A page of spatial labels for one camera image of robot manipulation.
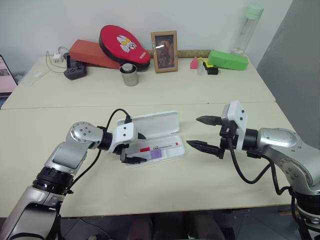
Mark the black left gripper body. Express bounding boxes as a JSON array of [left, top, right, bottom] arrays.
[[119, 142, 131, 164]]

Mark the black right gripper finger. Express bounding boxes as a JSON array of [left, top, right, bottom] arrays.
[[186, 140, 222, 157], [195, 115, 223, 127]]

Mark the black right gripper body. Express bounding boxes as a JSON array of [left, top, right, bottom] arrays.
[[217, 117, 239, 160]]

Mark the white plastic pencil case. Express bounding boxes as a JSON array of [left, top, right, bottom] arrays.
[[116, 110, 187, 169]]

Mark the white marker with red cap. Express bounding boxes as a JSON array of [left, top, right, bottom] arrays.
[[139, 141, 180, 153]]

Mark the red paddle case with cartoon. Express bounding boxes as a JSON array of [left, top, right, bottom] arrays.
[[98, 24, 152, 73]]

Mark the small black clip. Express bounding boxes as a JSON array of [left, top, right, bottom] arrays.
[[202, 60, 221, 76]]

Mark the clear yellow plastic piece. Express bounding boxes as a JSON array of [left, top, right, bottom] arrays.
[[196, 57, 209, 76]]

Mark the small pink house shape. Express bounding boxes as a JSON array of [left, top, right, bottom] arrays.
[[189, 55, 200, 70]]

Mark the steel cylinder tin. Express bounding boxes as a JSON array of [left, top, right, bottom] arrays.
[[119, 62, 139, 87]]

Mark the green rectangular box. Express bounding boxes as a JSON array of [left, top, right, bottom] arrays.
[[207, 49, 249, 72]]

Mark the brown cork roll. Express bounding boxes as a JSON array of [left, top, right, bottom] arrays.
[[146, 49, 214, 59]]

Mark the black desk phone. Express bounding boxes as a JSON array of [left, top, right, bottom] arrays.
[[63, 53, 88, 81]]

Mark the clear bottle with green cap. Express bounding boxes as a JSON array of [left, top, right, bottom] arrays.
[[230, 4, 265, 56]]

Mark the orange-red cardboard box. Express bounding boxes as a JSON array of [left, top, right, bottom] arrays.
[[68, 39, 124, 70]]

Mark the white charger plug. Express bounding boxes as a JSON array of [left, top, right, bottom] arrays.
[[52, 52, 64, 65]]

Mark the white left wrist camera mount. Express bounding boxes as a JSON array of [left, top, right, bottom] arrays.
[[107, 122, 138, 154]]

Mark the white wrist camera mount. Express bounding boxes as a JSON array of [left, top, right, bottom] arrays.
[[221, 100, 249, 153], [107, 122, 138, 154]]

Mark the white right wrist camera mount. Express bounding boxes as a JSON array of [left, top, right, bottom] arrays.
[[221, 100, 249, 153]]

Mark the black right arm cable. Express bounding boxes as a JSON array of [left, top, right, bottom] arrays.
[[227, 136, 298, 198]]

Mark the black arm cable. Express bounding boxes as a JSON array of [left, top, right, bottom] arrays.
[[66, 108, 133, 195], [227, 136, 298, 198]]

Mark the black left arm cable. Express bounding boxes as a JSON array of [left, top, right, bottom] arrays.
[[66, 108, 133, 195]]

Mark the wooden picture frame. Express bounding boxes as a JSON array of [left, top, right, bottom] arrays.
[[150, 30, 179, 74]]

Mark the thin white charger cable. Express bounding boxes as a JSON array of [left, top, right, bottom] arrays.
[[45, 45, 69, 75]]

